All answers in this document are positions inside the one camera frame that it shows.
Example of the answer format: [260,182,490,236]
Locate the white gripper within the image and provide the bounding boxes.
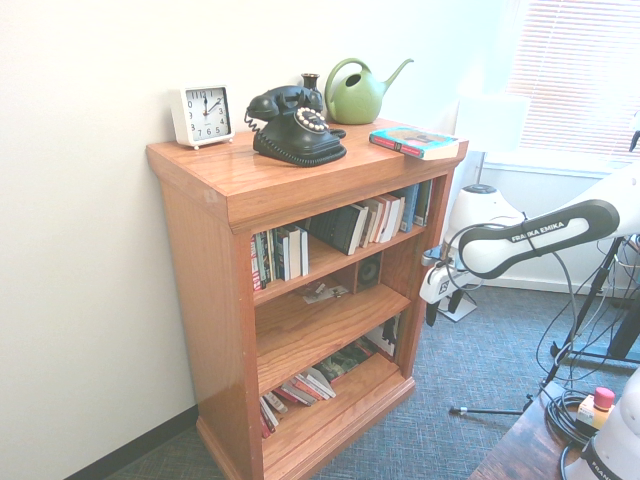
[418,263,466,328]

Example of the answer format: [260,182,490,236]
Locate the teal Song of Achilles book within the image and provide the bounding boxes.
[369,126,460,162]

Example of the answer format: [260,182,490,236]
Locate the white book black figures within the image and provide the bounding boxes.
[367,313,403,360]

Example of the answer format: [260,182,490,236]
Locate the round black speaker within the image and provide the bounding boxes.
[358,253,384,289]

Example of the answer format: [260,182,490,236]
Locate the upright paperback book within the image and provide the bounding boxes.
[359,198,384,249]
[385,192,408,240]
[372,194,396,244]

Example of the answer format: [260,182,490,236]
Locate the tall blue spine book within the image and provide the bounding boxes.
[390,183,422,234]

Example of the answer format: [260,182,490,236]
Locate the dark green book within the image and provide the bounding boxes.
[415,178,434,227]

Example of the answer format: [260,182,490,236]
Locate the camouflage cover book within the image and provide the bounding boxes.
[313,343,377,384]

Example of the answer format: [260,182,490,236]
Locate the small loose papers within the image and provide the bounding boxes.
[301,281,350,305]

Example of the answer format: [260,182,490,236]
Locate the black cover paperback book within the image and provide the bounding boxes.
[306,203,370,257]

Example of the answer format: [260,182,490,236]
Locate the black tripod stand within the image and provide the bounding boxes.
[449,234,640,417]

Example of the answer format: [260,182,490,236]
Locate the red cover leaning book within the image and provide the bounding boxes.
[279,377,321,407]

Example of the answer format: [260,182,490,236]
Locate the yellow emergency stop button box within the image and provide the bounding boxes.
[577,386,617,432]

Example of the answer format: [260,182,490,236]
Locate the thin paperback book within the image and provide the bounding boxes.
[263,228,276,284]

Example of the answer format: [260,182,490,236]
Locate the white floor lamp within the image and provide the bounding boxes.
[439,94,532,323]

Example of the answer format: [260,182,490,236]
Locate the red white spine book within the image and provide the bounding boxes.
[251,233,265,292]

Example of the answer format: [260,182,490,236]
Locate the wooden bookshelf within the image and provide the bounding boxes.
[145,117,470,480]

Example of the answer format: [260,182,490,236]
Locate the red white leaning book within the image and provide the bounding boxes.
[258,394,281,441]

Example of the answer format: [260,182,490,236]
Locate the black rotary telephone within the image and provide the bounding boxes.
[243,85,348,168]

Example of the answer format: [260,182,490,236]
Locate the green plastic watering can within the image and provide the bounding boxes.
[324,57,415,125]

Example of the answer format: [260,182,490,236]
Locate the dark glossy vase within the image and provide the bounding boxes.
[300,72,323,102]

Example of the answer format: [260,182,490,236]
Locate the white window blinds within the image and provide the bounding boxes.
[504,0,640,152]

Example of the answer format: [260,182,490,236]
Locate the white square alarm clock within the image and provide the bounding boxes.
[168,84,236,151]

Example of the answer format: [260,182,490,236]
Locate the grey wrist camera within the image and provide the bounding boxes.
[421,245,448,268]

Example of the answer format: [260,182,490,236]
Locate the coiled black cable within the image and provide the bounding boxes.
[544,389,597,447]

